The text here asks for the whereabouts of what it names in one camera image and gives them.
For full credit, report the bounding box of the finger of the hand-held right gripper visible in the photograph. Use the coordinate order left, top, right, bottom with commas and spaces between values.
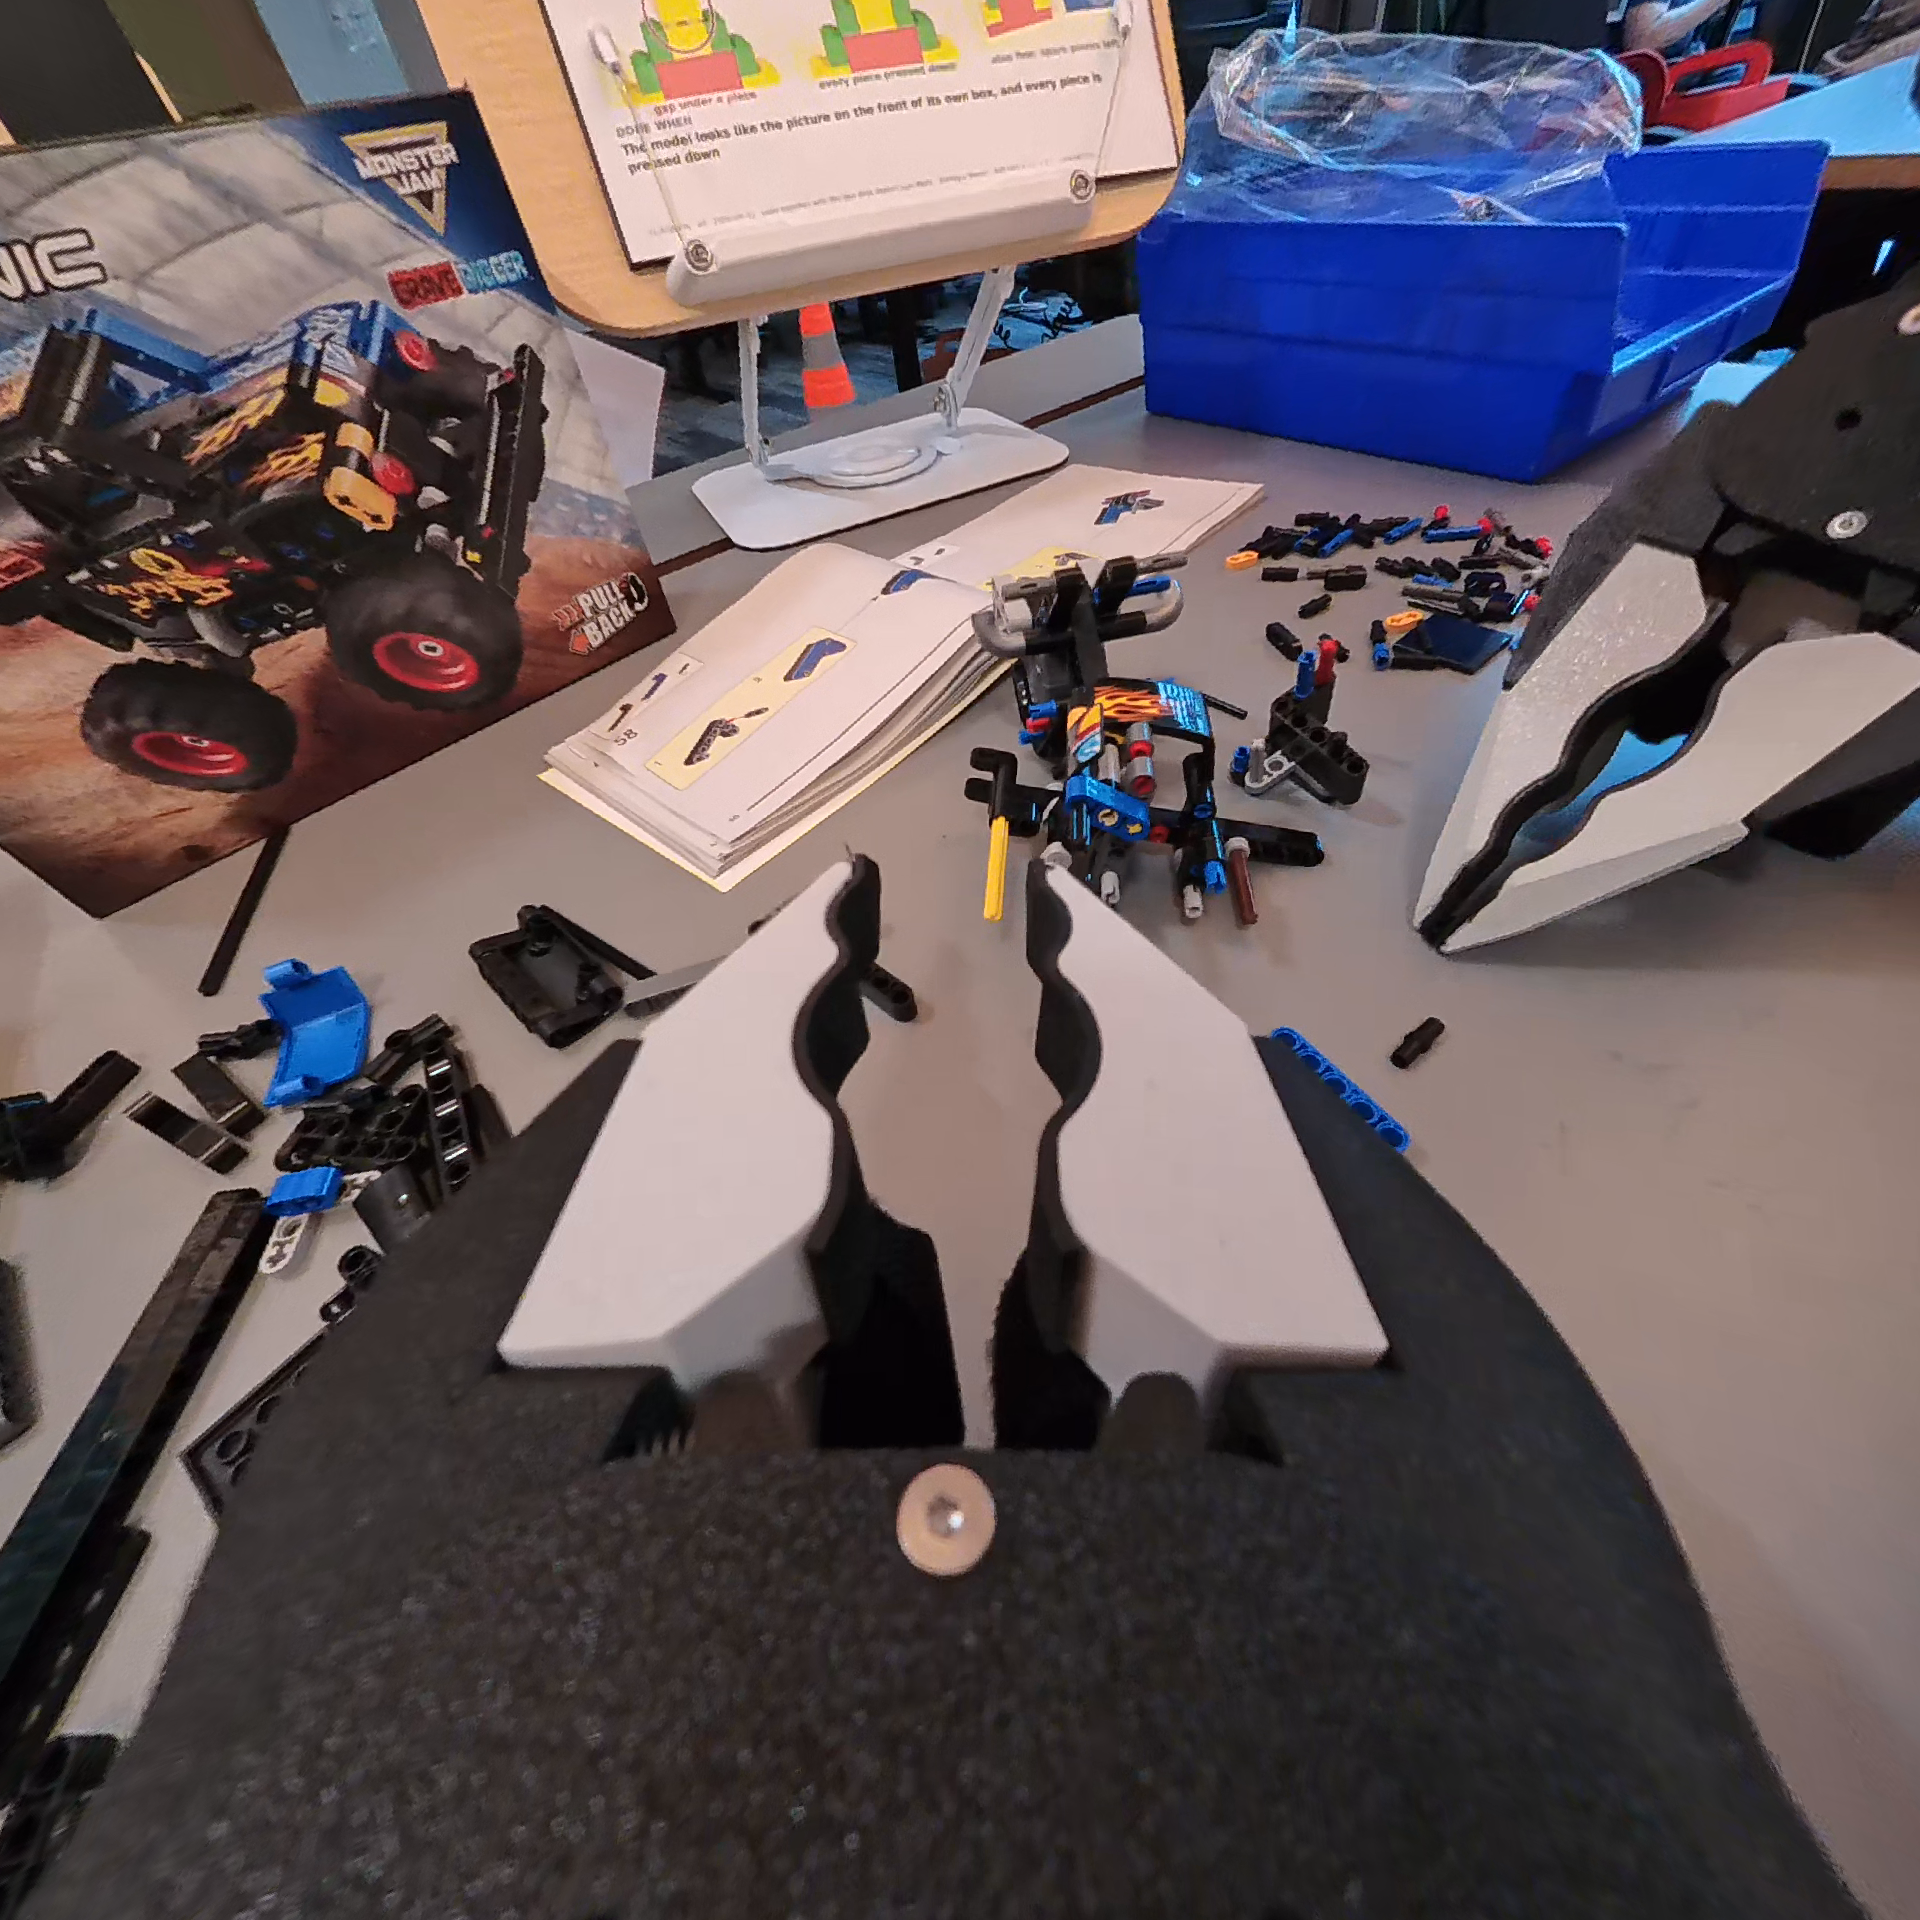
1437, 626, 1920, 959
1410, 538, 1731, 943

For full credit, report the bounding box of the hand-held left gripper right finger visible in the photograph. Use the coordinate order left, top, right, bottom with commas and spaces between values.
994, 864, 1390, 1451

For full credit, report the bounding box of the pile of black lego beams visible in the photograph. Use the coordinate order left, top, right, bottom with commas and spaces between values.
0, 1016, 518, 1328

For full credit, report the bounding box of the partly built lego truck chassis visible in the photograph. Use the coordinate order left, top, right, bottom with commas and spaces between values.
967, 551, 1325, 928

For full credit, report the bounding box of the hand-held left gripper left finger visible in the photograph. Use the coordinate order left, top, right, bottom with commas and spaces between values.
499, 857, 965, 1451

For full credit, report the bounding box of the monster truck lego box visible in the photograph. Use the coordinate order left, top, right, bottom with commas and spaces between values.
0, 90, 682, 922

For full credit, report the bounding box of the pile of small lego pins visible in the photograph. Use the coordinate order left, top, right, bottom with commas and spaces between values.
1222, 504, 1556, 673

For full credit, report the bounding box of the printed instruction sheet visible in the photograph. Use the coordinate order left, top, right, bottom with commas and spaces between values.
537, 0, 1187, 274

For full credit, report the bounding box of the blue L-shaped lego beam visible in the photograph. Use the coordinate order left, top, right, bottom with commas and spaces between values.
1271, 1025, 1412, 1155

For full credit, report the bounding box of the long black lego beam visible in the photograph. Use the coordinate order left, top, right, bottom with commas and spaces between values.
0, 1522, 153, 1789
0, 1190, 277, 1618

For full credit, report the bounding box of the small black lego assembly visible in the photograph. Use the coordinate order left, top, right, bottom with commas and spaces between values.
1231, 643, 1371, 801

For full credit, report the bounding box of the blue plastic bin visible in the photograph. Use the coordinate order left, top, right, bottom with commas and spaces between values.
1137, 139, 1833, 488

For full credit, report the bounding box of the long black lego axle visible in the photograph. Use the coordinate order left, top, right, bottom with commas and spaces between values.
198, 829, 291, 1002

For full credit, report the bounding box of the clear plastic bag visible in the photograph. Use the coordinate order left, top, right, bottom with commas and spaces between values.
1180, 29, 1645, 231

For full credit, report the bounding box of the dark square lego panel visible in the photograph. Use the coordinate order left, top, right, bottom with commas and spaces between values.
1388, 614, 1517, 674

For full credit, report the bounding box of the blue curved lego panel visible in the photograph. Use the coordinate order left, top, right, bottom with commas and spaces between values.
259, 960, 371, 1110

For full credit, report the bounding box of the black triangular lego panel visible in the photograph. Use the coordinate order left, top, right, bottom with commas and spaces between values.
181, 1328, 330, 1518

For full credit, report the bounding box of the red plastic crate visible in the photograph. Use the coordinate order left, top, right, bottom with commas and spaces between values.
1617, 41, 1836, 139

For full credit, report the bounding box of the lego instruction booklet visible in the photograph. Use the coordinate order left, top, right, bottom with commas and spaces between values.
539, 464, 1269, 891

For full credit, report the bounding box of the black lego frame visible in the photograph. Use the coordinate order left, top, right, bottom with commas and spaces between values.
468, 903, 655, 1049

